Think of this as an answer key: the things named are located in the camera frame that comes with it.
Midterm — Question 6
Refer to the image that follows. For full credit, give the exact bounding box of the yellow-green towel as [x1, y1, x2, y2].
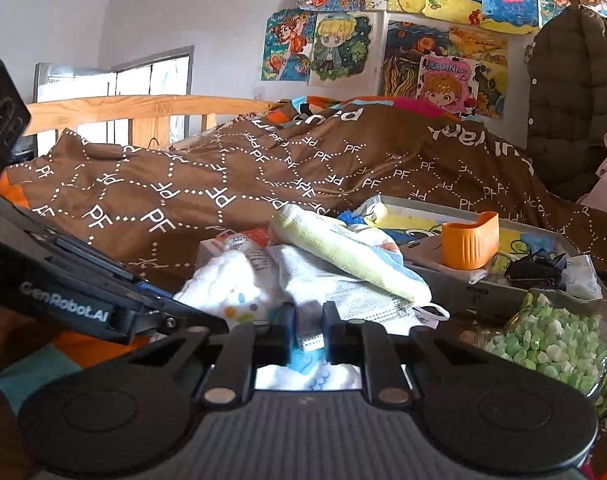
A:
[269, 204, 433, 307]

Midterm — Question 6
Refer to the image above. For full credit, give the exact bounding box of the orange silicone cup sleeve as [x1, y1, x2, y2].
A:
[441, 211, 500, 271]

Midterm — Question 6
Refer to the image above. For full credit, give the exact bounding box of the white quilted baby towel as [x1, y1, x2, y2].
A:
[174, 249, 361, 391]

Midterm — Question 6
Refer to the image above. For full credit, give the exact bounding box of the white red small box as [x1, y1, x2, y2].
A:
[194, 230, 278, 280]

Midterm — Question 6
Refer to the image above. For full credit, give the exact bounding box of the brown PF patterned blanket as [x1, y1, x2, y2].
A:
[0, 99, 607, 292]

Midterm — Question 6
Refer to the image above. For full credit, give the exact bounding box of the grey tray with cartoon picture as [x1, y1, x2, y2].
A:
[342, 194, 605, 321]

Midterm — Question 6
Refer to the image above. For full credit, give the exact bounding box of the black crumpled cloth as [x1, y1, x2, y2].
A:
[504, 248, 567, 290]

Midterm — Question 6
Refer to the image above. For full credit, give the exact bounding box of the glass jar of green stars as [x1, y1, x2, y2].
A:
[460, 289, 607, 417]

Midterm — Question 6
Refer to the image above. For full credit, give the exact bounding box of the wet wipes packet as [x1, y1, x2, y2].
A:
[561, 255, 603, 300]

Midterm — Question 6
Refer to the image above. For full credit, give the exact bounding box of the pink framed girl drawing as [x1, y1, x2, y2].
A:
[416, 54, 480, 115]

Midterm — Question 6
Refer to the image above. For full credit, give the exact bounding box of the blond boy drawing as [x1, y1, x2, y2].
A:
[309, 12, 381, 90]

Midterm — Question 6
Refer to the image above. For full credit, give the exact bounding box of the brown quilted jacket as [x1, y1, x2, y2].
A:
[527, 6, 607, 202]

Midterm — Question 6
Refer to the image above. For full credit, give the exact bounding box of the wooden bed frame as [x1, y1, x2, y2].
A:
[23, 96, 279, 136]

